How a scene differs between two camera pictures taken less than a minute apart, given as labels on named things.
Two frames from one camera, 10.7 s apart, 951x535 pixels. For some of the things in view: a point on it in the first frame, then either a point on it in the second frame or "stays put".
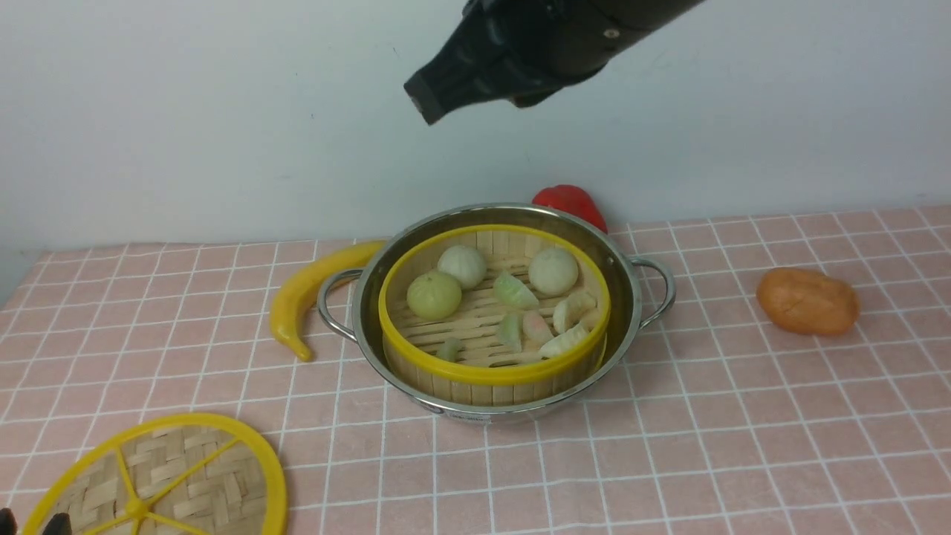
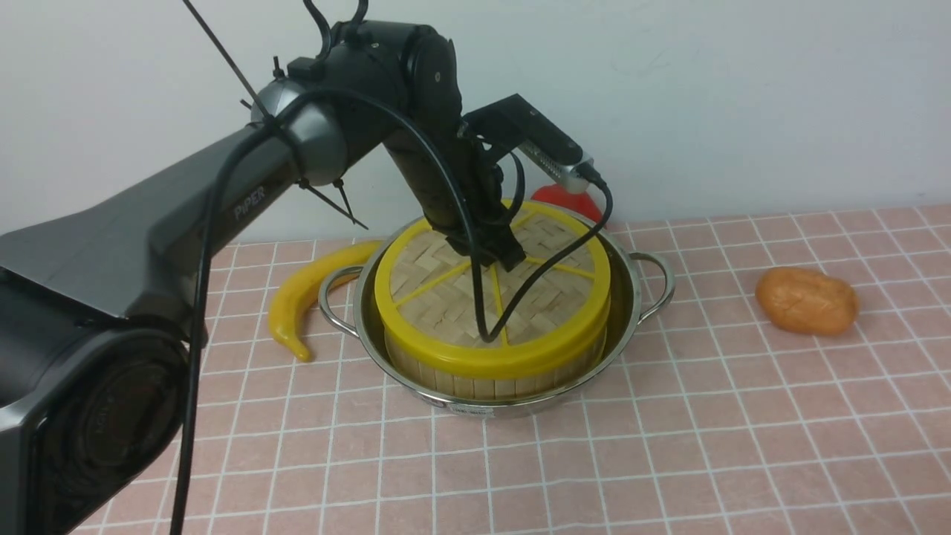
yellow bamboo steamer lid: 183,474 -> 425,299
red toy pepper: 573,200 stays put
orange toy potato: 806,302 stays put
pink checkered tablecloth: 720,423 stays put
